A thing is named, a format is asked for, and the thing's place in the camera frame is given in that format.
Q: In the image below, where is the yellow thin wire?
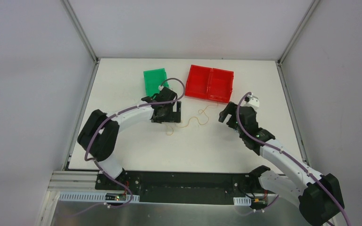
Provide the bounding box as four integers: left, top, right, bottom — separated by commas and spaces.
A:
165, 104, 219, 136

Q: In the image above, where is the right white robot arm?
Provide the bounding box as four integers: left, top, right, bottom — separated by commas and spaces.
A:
219, 102, 345, 226

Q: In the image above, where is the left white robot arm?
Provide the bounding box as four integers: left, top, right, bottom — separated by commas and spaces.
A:
77, 87, 181, 191

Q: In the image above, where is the green plastic bin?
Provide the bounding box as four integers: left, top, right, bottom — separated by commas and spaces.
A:
143, 68, 167, 97

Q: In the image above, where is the red plastic double bin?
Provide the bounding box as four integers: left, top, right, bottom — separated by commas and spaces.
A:
185, 65, 234, 103

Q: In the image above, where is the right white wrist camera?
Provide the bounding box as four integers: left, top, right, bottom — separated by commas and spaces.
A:
244, 94, 260, 111

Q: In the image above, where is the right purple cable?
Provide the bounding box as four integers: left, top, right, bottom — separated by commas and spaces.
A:
236, 91, 354, 226

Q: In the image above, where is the purple cable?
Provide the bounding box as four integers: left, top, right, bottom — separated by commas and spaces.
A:
59, 77, 186, 218
236, 91, 354, 226

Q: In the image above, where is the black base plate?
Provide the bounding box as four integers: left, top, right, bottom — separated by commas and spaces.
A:
95, 171, 273, 209

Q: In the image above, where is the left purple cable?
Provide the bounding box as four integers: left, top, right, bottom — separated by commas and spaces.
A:
59, 77, 186, 218

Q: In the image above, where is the aluminium frame rail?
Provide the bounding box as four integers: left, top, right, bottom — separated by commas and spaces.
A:
48, 171, 98, 192

